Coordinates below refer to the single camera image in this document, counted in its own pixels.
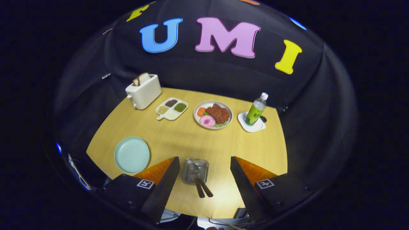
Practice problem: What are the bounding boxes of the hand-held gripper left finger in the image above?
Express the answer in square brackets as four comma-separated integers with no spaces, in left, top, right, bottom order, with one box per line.
[96,157,181,224]

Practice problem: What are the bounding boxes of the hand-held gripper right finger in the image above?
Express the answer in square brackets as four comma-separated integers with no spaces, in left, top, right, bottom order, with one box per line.
[230,156,320,224]

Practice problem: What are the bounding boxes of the silver fork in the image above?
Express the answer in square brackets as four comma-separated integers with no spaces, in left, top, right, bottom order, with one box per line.
[198,177,214,198]

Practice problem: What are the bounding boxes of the silver spoon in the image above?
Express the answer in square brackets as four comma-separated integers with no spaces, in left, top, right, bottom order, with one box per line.
[189,163,205,198]

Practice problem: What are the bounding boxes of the light blue plate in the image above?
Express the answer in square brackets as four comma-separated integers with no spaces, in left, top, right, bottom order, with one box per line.
[114,136,150,174]

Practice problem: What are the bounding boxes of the metal mesh utensil basket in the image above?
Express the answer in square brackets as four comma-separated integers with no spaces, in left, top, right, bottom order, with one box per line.
[181,158,209,185]

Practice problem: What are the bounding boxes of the white square coaster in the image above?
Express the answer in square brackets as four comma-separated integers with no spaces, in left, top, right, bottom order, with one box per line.
[237,111,266,133]

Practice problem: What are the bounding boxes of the white divided snack dish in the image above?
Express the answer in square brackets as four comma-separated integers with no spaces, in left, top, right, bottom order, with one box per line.
[156,97,189,121]

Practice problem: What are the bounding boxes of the white plate with food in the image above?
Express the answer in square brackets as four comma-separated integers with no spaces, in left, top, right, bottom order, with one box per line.
[193,101,233,130]

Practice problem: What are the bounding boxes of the pink ham slice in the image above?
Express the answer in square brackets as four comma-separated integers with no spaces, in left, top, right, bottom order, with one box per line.
[200,115,216,128]

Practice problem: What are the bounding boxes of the green label drink bottle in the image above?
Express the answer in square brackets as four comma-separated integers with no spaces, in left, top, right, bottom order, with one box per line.
[244,93,269,126]

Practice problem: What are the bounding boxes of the brown meat cutlet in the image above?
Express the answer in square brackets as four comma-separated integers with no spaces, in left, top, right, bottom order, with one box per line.
[205,103,230,124]

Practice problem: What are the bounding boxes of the white toaster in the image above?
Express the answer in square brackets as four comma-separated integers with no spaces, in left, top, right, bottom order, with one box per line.
[125,74,162,110]

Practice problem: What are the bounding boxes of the black backdrop cloth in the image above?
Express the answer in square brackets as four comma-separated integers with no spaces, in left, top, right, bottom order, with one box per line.
[42,0,358,208]

